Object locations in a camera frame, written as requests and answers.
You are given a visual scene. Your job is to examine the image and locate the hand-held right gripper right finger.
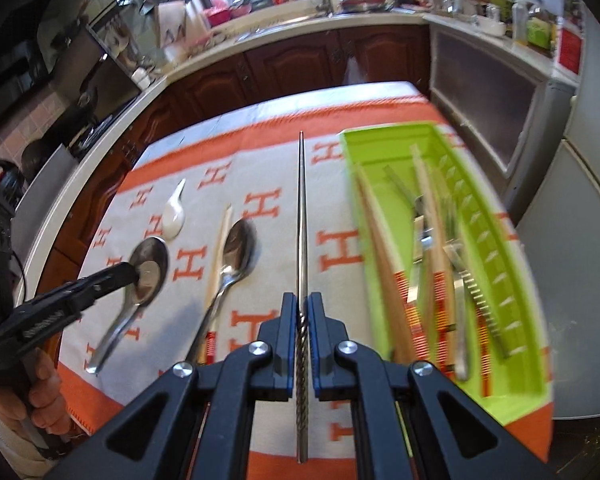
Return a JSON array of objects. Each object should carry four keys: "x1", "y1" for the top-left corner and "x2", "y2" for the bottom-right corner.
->
[{"x1": 307, "y1": 292, "x2": 556, "y2": 480}]

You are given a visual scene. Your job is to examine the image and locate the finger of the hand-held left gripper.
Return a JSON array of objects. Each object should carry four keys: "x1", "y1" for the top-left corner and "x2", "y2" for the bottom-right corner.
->
[{"x1": 62, "y1": 261, "x2": 142, "y2": 311}]

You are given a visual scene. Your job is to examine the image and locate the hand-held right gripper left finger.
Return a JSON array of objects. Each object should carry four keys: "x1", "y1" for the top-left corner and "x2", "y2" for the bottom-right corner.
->
[{"x1": 45, "y1": 292, "x2": 299, "y2": 480}]

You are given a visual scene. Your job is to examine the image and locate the metal spoon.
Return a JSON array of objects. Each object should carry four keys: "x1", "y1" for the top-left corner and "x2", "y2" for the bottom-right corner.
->
[
  {"x1": 84, "y1": 236, "x2": 171, "y2": 376},
  {"x1": 195, "y1": 217, "x2": 259, "y2": 361},
  {"x1": 442, "y1": 240, "x2": 473, "y2": 382}
]

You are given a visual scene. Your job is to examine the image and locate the light wooden chopstick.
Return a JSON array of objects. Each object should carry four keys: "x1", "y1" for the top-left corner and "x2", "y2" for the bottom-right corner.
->
[
  {"x1": 410, "y1": 144, "x2": 456, "y2": 371},
  {"x1": 196, "y1": 204, "x2": 234, "y2": 367}
]

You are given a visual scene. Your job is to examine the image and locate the green plastic utensil tray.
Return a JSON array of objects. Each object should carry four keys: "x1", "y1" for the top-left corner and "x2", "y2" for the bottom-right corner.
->
[{"x1": 339, "y1": 121, "x2": 553, "y2": 411}]

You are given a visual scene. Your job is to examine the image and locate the person's left hand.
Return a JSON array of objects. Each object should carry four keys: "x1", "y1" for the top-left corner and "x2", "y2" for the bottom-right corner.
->
[{"x1": 22, "y1": 347, "x2": 73, "y2": 436}]

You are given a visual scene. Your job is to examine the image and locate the white ceramic spoon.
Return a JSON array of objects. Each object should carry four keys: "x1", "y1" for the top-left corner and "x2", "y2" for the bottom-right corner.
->
[{"x1": 161, "y1": 179, "x2": 188, "y2": 239}]

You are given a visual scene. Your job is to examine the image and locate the orange printed blanket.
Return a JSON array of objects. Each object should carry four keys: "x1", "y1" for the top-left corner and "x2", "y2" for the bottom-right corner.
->
[{"x1": 57, "y1": 95, "x2": 556, "y2": 480}]

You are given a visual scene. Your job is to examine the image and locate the metal fork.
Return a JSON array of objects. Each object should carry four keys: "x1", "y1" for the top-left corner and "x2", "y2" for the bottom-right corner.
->
[{"x1": 381, "y1": 162, "x2": 436, "y2": 306}]

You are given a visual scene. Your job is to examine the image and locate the black stove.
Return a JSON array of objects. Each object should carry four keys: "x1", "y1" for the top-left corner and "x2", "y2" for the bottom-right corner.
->
[{"x1": 45, "y1": 50, "x2": 143, "y2": 156}]

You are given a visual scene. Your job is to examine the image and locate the pale tablecloth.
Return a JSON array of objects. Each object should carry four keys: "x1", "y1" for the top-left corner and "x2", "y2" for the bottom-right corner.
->
[{"x1": 130, "y1": 80, "x2": 431, "y2": 161}]

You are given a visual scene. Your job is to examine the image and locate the knife block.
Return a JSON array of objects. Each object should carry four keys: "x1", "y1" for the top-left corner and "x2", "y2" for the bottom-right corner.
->
[{"x1": 155, "y1": 0, "x2": 201, "y2": 56}]

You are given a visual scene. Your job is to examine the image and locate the brown wooden kitchen cabinets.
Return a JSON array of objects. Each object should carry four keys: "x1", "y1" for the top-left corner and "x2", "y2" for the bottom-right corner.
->
[{"x1": 40, "y1": 22, "x2": 433, "y2": 281}]

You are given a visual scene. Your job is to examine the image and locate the grey refrigerator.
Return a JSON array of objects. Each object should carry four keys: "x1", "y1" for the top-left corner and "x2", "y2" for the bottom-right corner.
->
[{"x1": 505, "y1": 5, "x2": 600, "y2": 421}]

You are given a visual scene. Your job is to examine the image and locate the red plastic basin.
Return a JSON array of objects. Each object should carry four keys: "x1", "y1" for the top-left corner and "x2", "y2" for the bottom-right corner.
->
[{"x1": 202, "y1": 5, "x2": 253, "y2": 28}]

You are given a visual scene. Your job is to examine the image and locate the grey cabinet with frosted doors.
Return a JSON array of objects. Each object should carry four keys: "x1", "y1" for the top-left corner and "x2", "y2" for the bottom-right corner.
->
[{"x1": 427, "y1": 15, "x2": 578, "y2": 221}]

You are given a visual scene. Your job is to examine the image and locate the steel sink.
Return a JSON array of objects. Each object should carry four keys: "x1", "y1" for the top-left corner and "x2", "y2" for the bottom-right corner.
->
[{"x1": 230, "y1": 12, "x2": 331, "y2": 43}]

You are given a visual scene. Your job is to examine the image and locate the white bowl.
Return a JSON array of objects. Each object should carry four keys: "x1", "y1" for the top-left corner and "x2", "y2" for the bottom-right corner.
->
[{"x1": 472, "y1": 12, "x2": 508, "y2": 36}]

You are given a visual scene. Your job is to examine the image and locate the clear bottle with white cap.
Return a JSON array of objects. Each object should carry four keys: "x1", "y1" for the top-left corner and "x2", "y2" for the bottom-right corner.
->
[{"x1": 511, "y1": 0, "x2": 530, "y2": 43}]

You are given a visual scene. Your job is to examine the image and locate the green label oil bottle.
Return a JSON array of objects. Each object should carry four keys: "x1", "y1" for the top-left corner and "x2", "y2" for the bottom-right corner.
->
[{"x1": 525, "y1": 2, "x2": 556, "y2": 51}]

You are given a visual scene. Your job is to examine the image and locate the red label container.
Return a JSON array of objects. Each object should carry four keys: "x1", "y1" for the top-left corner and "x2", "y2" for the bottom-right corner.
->
[{"x1": 552, "y1": 17, "x2": 583, "y2": 73}]

